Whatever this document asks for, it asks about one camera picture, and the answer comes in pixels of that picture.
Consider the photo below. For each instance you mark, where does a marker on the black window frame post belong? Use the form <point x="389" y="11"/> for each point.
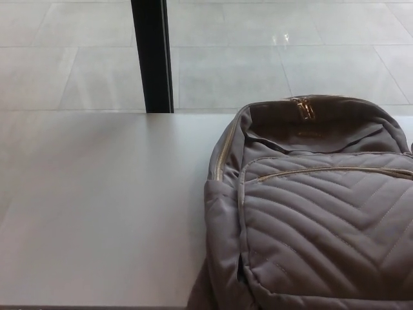
<point x="151" y="58"/>

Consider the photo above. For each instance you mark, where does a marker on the grey quilted backpack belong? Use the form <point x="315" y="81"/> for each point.
<point x="309" y="219"/>

